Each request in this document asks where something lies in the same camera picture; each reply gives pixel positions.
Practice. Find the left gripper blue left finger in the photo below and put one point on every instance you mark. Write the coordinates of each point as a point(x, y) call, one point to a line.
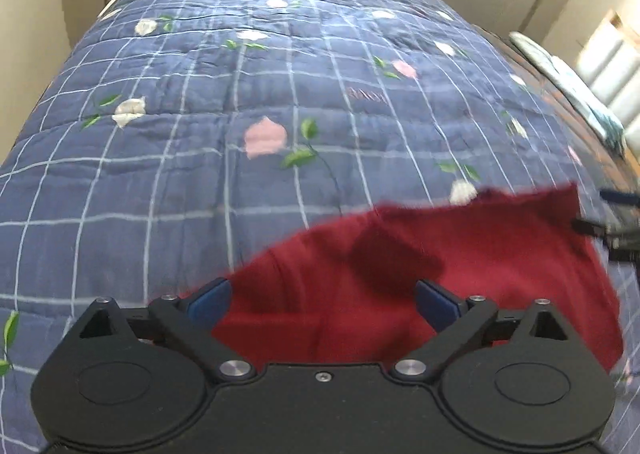
point(186, 324)

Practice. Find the blue plaid floral quilt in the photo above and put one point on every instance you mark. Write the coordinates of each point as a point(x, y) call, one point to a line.
point(182, 137)

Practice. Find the dark quilted mattress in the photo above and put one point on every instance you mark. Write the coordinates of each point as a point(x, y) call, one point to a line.
point(565, 99)

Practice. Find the white floral pillow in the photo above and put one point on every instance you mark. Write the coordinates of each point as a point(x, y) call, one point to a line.
point(605, 124)

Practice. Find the white padded headboard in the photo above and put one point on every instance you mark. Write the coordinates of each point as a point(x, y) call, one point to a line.
point(609, 65)

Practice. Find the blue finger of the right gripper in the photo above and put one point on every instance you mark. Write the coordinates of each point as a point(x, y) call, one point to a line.
point(620, 197)
point(590, 228)

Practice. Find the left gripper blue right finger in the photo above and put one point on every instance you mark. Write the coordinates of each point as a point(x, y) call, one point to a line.
point(460, 326)

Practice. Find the red long-sleeve sweater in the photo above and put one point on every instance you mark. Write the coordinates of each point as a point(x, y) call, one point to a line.
point(343, 291)

